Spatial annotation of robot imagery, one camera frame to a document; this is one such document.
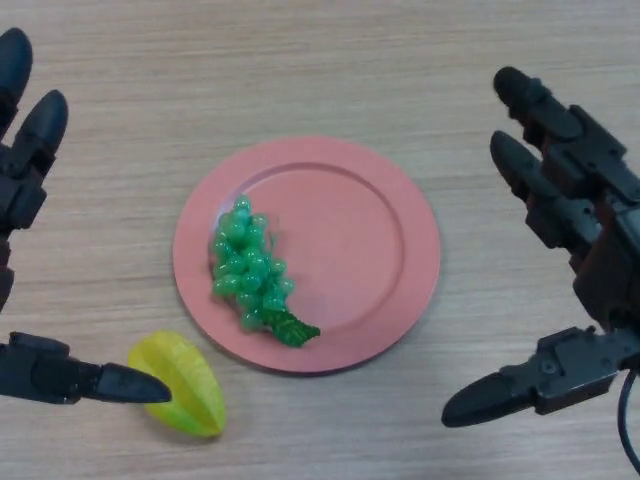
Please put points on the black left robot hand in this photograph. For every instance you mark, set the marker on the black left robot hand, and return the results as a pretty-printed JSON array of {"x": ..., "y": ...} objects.
[{"x": 25, "y": 195}]

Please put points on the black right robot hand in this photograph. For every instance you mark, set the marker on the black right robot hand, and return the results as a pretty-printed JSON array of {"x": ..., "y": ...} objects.
[{"x": 610, "y": 260}]

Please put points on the green plastic grape bunch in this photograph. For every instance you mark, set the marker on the green plastic grape bunch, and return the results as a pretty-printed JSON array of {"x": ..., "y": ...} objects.
[{"x": 245, "y": 270}]

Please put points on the pink round plate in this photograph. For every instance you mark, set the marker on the pink round plate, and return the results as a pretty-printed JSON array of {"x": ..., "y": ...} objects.
[{"x": 350, "y": 250}]

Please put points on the yellow green starfruit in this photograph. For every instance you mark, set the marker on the yellow green starfruit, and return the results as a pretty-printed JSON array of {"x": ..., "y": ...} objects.
[{"x": 195, "y": 410}]

